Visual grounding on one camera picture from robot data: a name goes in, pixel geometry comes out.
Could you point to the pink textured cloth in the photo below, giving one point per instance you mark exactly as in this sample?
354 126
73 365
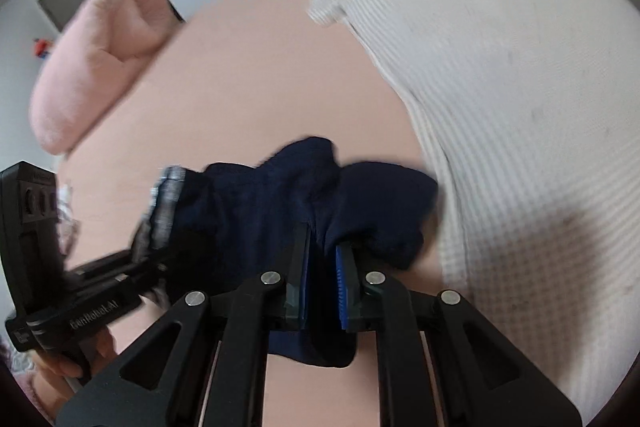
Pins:
22 382

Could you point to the pink floral clothes pile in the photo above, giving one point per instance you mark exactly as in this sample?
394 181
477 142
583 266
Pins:
67 227

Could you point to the pink pillow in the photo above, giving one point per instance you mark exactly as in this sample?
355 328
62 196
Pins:
100 57

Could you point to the red toy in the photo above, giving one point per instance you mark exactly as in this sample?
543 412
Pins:
42 48

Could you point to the navy blue garment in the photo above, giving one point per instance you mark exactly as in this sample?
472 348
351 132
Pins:
300 197

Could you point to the white waffle blanket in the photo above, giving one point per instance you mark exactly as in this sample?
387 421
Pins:
525 107

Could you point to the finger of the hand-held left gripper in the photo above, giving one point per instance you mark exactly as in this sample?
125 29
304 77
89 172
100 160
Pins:
142 282
105 264

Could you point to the person's left hand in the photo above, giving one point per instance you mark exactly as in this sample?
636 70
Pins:
62 364

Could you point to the pink bed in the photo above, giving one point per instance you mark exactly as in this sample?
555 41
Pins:
275 82

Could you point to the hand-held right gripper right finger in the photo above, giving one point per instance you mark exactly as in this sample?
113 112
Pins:
342 292

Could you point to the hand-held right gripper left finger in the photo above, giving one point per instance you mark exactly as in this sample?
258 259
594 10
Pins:
302 287

